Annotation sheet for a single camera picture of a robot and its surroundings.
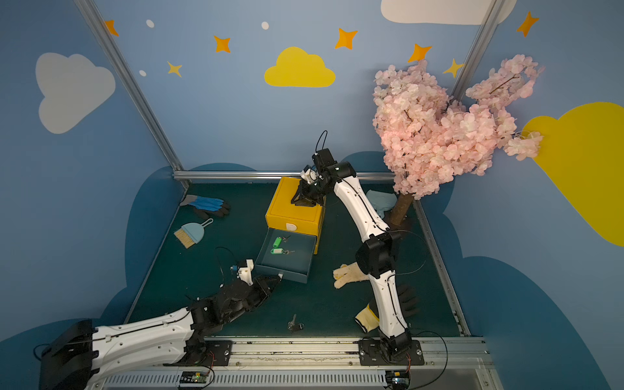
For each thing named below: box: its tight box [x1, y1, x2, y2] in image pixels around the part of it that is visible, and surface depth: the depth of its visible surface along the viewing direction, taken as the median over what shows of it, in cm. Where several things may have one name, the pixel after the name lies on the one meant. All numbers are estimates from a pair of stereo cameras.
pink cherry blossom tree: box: [372, 55, 544, 227], surface depth 67 cm
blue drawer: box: [254, 228, 318, 284], surface depth 90 cm
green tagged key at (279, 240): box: [273, 234, 291, 249], surface depth 94 cm
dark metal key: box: [286, 313, 305, 332], surface depth 81 cm
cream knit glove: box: [333, 261, 370, 290], surface depth 92 cm
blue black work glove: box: [179, 194, 230, 220], surface depth 113 cm
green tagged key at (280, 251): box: [270, 247, 295, 256], surface depth 90 cm
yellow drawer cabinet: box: [264, 177, 327, 255], surface depth 85 cm
